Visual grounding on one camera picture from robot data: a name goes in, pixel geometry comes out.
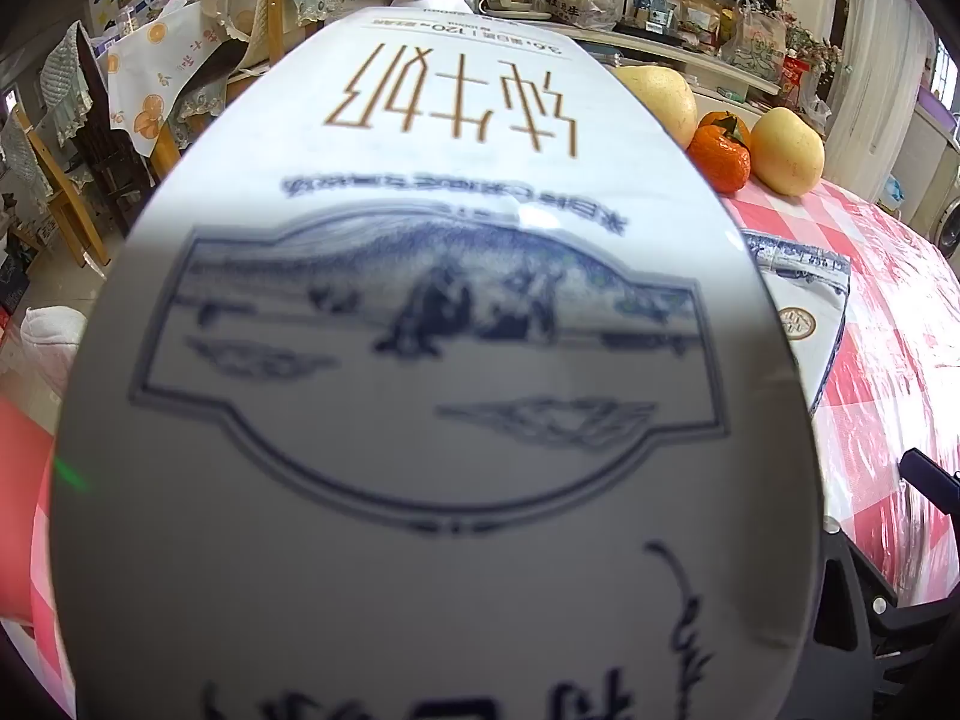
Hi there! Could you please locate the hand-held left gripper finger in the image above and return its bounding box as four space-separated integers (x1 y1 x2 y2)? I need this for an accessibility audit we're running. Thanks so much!
814 519 940 720

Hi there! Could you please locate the light wooden chair lace cover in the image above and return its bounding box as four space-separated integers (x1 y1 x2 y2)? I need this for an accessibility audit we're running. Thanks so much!
0 103 107 267

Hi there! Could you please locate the dark wooden chair quilted cover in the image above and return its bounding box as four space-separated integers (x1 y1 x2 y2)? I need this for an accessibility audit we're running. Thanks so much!
37 21 162 215

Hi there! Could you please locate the white orange print tablecloth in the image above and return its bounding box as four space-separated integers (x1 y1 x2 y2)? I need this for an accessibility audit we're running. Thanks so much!
103 0 235 160

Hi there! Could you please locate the white television cabinet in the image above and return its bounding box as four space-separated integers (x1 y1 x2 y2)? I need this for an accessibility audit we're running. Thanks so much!
480 11 833 136

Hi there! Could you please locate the white washing machine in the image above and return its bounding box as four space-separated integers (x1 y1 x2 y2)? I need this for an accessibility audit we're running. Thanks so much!
892 86 960 256

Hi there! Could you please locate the white cloth bundle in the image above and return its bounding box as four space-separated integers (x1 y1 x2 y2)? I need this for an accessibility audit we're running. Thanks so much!
19 306 89 370

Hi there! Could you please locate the orange tangerine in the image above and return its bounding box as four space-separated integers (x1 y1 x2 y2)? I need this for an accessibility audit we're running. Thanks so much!
688 111 752 194

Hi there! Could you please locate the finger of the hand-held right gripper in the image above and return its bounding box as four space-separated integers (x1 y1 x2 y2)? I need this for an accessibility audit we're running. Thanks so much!
898 448 960 518

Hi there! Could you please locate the cream lace curtain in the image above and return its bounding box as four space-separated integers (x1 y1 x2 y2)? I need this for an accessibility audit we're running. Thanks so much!
825 0 942 203

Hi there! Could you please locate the yellow pear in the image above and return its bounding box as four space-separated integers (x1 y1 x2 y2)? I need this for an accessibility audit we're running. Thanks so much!
750 106 827 197
613 64 700 152

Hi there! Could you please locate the flattened white milk carton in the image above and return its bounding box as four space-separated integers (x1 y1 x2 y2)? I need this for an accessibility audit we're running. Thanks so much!
739 231 854 415

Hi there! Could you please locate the beige mesh food cover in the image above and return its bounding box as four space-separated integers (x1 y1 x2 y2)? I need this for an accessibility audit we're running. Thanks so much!
201 0 287 80

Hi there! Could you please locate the printed white plastic bag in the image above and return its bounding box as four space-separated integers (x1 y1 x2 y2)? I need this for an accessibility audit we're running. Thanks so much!
721 0 790 85

